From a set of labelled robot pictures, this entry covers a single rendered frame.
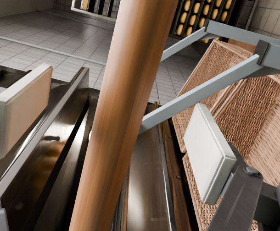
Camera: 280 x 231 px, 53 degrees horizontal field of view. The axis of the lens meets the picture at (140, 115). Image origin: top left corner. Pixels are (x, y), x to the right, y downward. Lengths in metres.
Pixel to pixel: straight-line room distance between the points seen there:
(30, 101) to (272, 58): 0.48
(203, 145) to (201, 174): 0.02
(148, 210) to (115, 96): 0.81
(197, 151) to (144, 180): 0.91
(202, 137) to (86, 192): 0.09
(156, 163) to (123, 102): 1.01
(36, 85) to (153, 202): 0.84
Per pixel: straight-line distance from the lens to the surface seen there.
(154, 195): 1.01
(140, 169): 1.14
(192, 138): 0.19
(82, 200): 0.20
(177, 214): 0.98
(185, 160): 1.21
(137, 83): 0.16
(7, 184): 0.73
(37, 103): 0.18
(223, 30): 1.04
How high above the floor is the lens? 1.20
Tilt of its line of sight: 6 degrees down
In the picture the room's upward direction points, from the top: 76 degrees counter-clockwise
